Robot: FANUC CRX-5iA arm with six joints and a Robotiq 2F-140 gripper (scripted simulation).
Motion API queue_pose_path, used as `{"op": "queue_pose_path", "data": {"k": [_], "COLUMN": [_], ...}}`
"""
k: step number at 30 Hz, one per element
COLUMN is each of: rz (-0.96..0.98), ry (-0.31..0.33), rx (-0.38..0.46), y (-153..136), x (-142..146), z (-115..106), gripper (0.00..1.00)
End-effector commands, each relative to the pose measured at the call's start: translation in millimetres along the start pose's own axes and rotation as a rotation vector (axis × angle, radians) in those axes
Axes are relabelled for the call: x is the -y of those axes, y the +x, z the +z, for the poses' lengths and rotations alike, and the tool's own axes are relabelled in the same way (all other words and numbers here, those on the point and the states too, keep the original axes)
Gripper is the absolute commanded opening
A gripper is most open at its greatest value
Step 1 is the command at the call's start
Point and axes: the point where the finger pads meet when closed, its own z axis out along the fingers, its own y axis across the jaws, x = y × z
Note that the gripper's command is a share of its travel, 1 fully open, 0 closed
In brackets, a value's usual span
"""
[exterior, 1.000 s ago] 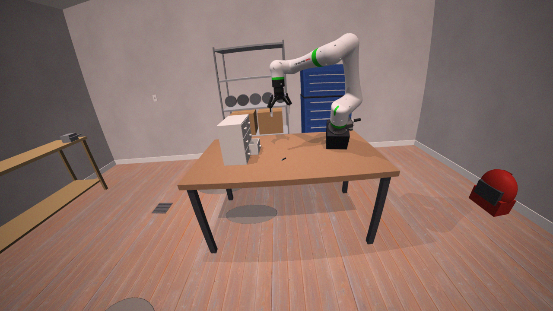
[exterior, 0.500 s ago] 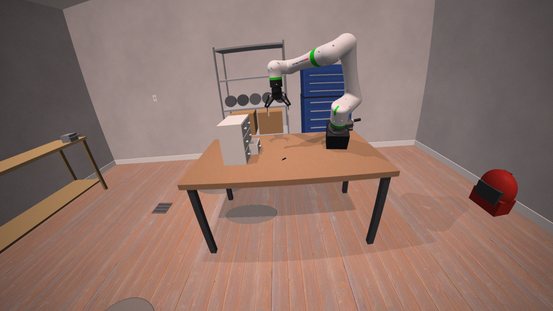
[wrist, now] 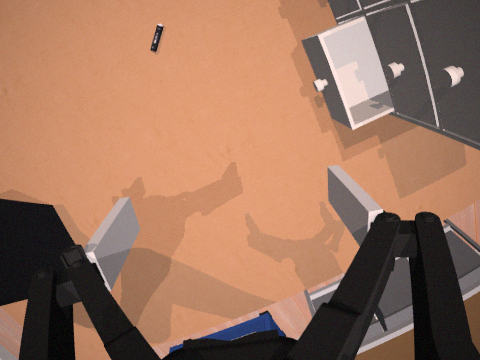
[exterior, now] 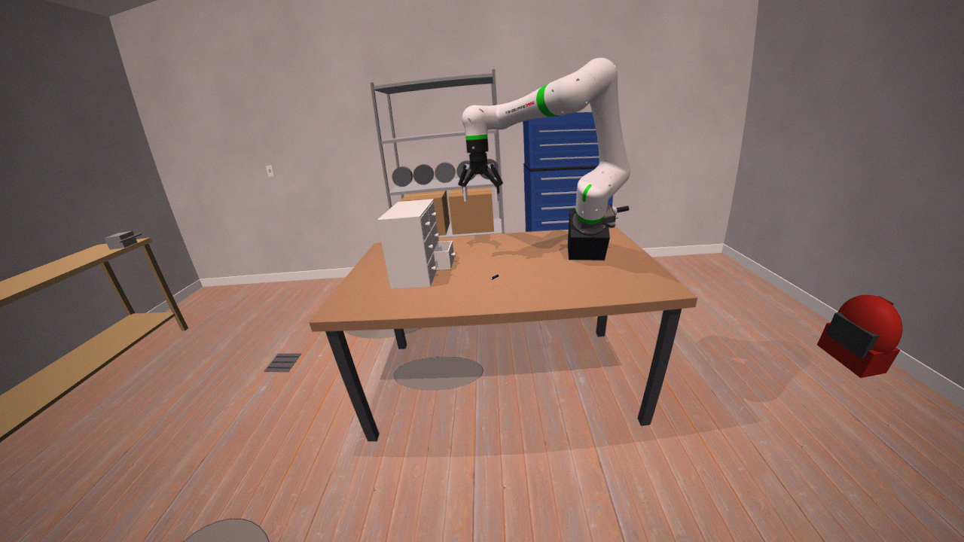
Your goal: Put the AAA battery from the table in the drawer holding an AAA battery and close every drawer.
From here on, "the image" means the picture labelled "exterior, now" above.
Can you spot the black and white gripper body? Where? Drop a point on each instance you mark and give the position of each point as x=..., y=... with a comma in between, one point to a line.
x=482, y=158

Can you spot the white chest of drawers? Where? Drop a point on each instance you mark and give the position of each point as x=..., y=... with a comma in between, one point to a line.
x=403, y=245

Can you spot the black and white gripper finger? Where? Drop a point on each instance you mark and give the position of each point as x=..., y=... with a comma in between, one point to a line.
x=464, y=187
x=498, y=181

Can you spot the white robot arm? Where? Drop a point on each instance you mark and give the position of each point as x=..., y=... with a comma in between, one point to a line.
x=595, y=83

